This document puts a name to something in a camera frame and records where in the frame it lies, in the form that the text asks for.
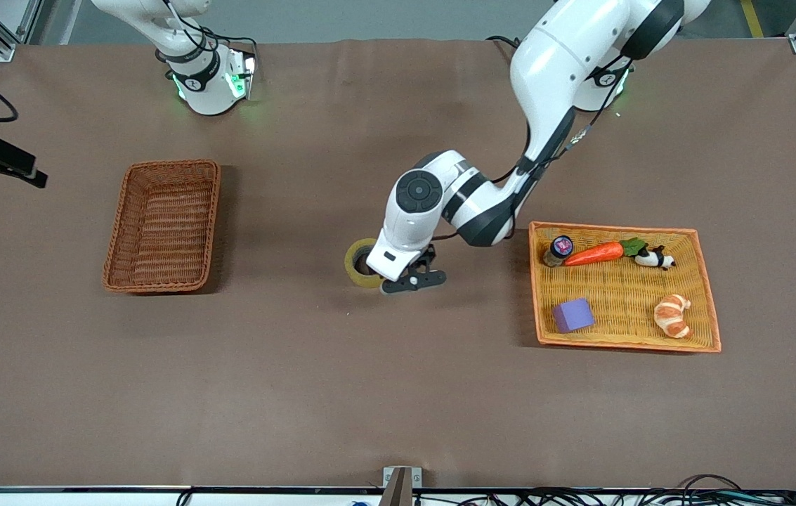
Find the brown wicker basket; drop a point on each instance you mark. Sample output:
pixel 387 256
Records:
pixel 162 228

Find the small bottle purple cap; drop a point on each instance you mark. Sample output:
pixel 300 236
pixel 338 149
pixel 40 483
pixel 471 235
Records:
pixel 558 250

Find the metal table edge bracket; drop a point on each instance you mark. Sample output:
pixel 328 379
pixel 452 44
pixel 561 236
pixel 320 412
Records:
pixel 401 481

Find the orange toy carrot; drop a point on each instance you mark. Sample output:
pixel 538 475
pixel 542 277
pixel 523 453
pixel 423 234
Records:
pixel 594 254

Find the yellowish clear tape roll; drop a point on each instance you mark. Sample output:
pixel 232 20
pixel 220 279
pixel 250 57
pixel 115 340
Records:
pixel 352 270

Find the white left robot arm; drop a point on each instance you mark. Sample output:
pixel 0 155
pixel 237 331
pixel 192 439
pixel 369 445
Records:
pixel 552 63

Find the orange wicker basket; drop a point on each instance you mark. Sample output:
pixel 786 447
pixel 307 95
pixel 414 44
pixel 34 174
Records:
pixel 622 337

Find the brown table cover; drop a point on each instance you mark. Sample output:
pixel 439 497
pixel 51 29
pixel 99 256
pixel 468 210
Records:
pixel 369 386

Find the toy croissant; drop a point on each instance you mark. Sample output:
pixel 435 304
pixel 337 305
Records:
pixel 673 316

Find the purple foam cube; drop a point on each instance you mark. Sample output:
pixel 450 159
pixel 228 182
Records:
pixel 573 315

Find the black white panda figure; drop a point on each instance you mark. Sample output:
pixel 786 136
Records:
pixel 654 259

